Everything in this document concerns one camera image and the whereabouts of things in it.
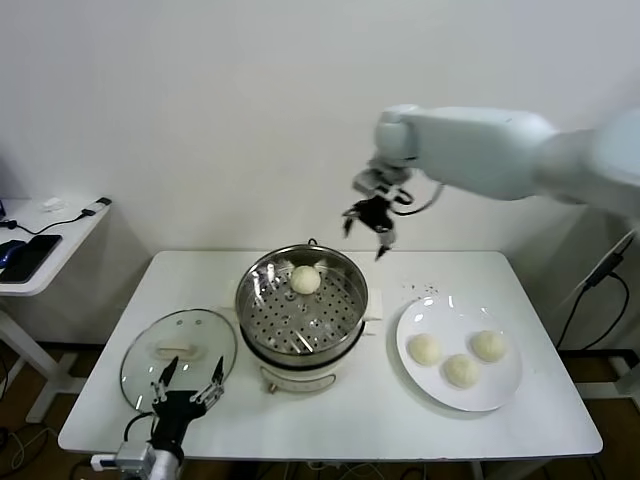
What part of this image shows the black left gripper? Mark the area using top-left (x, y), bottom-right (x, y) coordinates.
top-left (149, 355), bottom-right (226, 454)

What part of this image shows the white steamed baozi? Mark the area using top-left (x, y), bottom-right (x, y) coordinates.
top-left (408, 333), bottom-right (443, 366)
top-left (440, 353), bottom-right (481, 389)
top-left (469, 329), bottom-right (507, 362)
top-left (289, 265), bottom-right (322, 296)

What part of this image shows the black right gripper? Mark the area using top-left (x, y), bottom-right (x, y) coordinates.
top-left (341, 197), bottom-right (396, 261)

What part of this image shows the glass pot lid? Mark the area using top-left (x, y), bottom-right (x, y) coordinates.
top-left (119, 308), bottom-right (238, 414)

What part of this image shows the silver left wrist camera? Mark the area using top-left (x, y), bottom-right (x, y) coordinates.
top-left (90, 442), bottom-right (157, 474)

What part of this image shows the black usb cable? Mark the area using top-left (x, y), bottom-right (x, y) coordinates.
top-left (0, 197), bottom-right (112, 236)

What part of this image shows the steel steamer basket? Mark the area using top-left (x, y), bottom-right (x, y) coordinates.
top-left (234, 243), bottom-right (369, 357)

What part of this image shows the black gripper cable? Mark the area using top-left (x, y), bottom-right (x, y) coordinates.
top-left (394, 182), bottom-right (445, 217)
top-left (123, 412), bottom-right (156, 444)

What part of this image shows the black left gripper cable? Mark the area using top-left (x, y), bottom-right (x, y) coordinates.
top-left (123, 412), bottom-right (156, 444)

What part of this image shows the white side desk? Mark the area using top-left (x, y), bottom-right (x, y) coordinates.
top-left (0, 198), bottom-right (112, 426)

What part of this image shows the black smartphone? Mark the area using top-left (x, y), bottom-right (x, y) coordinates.
top-left (0, 233), bottom-right (63, 284)

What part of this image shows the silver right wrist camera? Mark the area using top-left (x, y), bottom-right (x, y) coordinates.
top-left (353, 167), bottom-right (415, 205)

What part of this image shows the white electric cooker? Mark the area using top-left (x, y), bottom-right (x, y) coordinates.
top-left (219, 279), bottom-right (385, 396)

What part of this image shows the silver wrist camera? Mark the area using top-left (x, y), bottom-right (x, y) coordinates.
top-left (353, 167), bottom-right (415, 205)
top-left (90, 442), bottom-right (157, 474)

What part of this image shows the black power adapter cable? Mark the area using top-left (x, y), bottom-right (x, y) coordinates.
top-left (554, 227), bottom-right (640, 351)

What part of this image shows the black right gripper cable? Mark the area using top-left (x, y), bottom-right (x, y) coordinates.
top-left (394, 182), bottom-right (445, 217)

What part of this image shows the white round plate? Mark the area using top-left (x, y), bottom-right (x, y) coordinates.
top-left (396, 295), bottom-right (524, 412)

